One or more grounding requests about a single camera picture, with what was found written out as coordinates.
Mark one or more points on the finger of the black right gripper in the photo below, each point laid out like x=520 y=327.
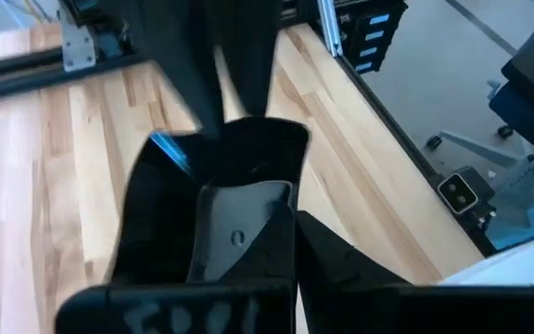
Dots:
x=253 y=46
x=188 y=46

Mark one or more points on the silver aluminium post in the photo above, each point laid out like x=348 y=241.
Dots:
x=329 y=28

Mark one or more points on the blue fabric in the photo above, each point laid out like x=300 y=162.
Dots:
x=531 y=209

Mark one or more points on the small black square plate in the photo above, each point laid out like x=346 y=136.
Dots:
x=160 y=218

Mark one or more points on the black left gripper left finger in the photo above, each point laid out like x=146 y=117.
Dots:
x=179 y=311

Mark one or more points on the silver metal corner bracket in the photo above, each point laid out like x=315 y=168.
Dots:
x=78 y=46

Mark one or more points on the black table-level camera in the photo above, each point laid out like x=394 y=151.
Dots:
x=457 y=192

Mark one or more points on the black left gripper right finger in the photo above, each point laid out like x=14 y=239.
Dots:
x=350 y=297

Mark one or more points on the black aluminium rig frame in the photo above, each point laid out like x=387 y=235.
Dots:
x=16 y=76

